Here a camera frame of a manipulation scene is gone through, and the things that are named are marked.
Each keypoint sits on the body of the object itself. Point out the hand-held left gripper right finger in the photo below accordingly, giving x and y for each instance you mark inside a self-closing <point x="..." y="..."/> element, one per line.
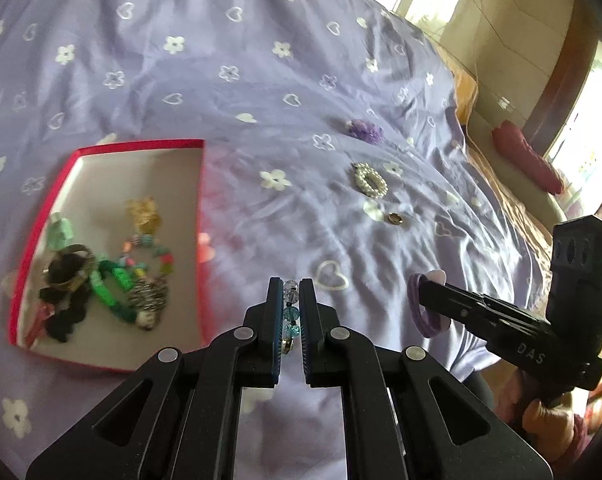
<point x="308" y="330"/>

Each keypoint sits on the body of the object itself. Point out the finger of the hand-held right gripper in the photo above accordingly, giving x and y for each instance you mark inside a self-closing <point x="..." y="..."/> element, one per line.
<point x="456" y="296"/>
<point x="456" y="317"/>

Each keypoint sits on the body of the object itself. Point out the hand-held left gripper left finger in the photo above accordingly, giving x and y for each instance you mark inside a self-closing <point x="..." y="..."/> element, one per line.
<point x="273" y="330"/>

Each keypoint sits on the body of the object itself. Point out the red shallow box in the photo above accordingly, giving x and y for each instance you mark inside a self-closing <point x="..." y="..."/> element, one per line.
<point x="176" y="185"/>

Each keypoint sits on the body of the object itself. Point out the pink hair clips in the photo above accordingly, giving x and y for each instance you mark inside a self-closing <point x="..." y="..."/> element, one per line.
<point x="36" y="322"/>

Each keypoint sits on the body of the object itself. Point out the person's right hand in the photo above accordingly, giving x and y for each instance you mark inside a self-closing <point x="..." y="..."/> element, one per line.
<point x="541" y="422"/>

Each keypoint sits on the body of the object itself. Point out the red slipper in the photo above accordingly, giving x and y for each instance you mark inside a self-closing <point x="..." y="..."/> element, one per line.
<point x="526" y="155"/>

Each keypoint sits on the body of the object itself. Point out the pearl hair clip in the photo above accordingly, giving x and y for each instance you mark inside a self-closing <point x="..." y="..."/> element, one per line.
<point x="370" y="180"/>

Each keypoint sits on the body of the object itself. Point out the purple flower scrunchie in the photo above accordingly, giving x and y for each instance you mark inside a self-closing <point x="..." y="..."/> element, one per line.
<point x="363" y="130"/>

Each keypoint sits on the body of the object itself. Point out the orange bed sheet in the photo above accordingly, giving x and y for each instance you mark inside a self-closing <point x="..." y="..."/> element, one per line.
<point x="468" y="95"/>

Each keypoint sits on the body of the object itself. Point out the white wall socket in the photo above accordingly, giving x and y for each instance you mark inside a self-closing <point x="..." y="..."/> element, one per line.
<point x="504" y="103"/>

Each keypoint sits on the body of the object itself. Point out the wooden door frame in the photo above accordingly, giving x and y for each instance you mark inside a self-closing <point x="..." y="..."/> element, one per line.
<point x="563" y="70"/>

